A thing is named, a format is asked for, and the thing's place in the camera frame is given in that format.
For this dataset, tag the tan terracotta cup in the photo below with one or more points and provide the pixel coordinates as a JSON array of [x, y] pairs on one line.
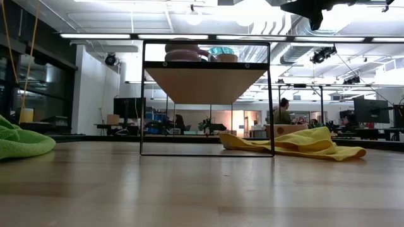
[[227, 58]]

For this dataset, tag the person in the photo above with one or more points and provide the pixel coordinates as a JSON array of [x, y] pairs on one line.
[[282, 112], [180, 123], [350, 123]]

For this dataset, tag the black rig camera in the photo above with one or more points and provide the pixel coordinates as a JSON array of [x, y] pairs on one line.
[[322, 55], [352, 80]]

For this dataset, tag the black box device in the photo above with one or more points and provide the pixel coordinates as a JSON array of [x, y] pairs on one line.
[[55, 121]]

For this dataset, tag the black standing desk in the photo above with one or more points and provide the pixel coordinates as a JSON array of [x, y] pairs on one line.
[[378, 130]]

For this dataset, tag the green microfibre cloth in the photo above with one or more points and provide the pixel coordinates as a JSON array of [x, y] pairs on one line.
[[22, 142]]

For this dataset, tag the black background rig frame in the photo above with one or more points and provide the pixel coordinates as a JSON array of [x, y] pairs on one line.
[[321, 97]]

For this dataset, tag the black dome camera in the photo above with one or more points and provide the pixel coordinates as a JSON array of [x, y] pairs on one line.
[[110, 59]]

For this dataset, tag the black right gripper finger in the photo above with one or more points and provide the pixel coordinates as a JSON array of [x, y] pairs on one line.
[[316, 20]]

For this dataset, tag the small cardboard box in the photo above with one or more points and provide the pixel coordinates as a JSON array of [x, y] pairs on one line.
[[113, 119]]

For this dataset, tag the pale yellow cylinder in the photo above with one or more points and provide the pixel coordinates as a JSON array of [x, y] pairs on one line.
[[26, 115]]

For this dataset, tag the black-framed wooden shelf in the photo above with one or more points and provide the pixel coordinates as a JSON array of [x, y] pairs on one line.
[[205, 85]]

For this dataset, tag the yellow microfibre cloth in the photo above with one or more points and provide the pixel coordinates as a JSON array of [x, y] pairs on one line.
[[309, 142]]

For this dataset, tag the pink ribbed mug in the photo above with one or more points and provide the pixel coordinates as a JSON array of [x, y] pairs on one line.
[[183, 56]]

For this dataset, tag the black monitor on arm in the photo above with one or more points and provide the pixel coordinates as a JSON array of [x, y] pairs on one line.
[[399, 116], [371, 110]]

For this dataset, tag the rig light bar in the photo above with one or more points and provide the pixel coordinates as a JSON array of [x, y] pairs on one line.
[[173, 37]]

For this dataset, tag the black monitor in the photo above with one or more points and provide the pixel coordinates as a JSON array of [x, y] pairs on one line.
[[129, 107]]

